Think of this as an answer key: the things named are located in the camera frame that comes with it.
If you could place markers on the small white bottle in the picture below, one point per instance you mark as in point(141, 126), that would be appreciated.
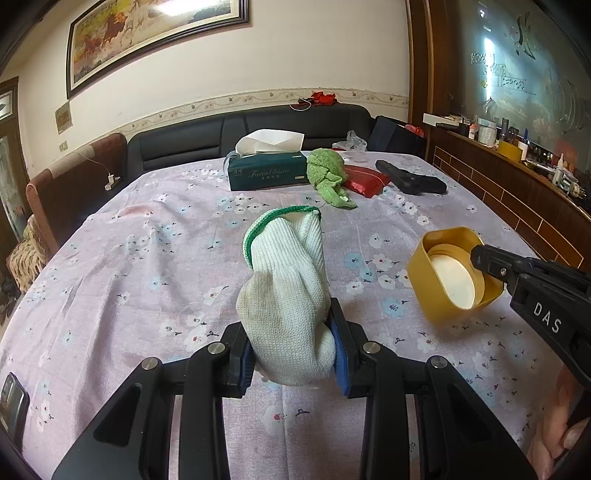
point(560, 173)

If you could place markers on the yellow plastic container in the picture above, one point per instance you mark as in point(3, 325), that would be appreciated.
point(429, 286)

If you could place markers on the green towel cloth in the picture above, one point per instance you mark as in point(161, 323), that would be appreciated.
point(328, 170)

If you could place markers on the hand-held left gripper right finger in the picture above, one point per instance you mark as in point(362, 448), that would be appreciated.
point(341, 369)

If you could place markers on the brown armchair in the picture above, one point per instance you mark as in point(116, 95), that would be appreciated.
point(60, 194)

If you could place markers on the dark green tissue box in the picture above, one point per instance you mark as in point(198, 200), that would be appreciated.
point(268, 173)

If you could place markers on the white jar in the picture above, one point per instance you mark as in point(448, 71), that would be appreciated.
point(487, 133)

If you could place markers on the dark blue bag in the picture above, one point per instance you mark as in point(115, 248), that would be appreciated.
point(392, 136)

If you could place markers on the black toy pistol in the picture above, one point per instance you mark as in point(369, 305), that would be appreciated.
point(415, 182)

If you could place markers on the clear plastic bag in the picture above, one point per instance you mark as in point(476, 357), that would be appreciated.
point(351, 142)

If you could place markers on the yellow pen holder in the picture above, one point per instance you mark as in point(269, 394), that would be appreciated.
point(510, 150)

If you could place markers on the white charger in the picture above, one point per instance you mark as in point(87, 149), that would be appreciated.
point(113, 182)

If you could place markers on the wooden counter cabinet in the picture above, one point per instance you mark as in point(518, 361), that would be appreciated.
point(508, 198)

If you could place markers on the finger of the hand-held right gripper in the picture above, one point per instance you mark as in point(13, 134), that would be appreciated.
point(491, 263)

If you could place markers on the etched glass partition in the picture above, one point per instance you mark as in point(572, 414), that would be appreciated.
point(531, 69)

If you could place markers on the framed horse painting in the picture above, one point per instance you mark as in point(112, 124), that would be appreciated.
point(138, 32)

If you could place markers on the wooden glass door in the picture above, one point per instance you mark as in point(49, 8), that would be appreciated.
point(9, 161)

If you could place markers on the person's right hand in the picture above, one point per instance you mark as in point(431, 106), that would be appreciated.
point(563, 424)

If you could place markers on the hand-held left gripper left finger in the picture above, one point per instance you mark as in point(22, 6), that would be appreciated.
point(236, 369)

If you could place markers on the black leather sofa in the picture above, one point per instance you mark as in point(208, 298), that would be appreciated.
point(184, 143)

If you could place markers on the patterned brown cushion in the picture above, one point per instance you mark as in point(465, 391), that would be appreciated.
point(25, 258)

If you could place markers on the white flat box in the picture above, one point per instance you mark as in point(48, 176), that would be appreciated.
point(441, 119)

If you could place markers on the red flat packet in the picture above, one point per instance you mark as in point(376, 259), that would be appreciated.
point(367, 181)

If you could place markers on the red cloth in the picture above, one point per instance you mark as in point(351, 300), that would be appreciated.
point(322, 98)

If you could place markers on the black phone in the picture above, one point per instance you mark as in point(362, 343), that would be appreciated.
point(13, 406)

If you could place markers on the small wall plaque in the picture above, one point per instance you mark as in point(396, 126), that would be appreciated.
point(63, 118)

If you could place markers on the red gift item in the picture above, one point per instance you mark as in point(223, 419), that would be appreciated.
point(414, 129)

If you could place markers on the white knit glove green cuff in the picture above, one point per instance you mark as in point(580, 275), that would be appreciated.
point(286, 300)

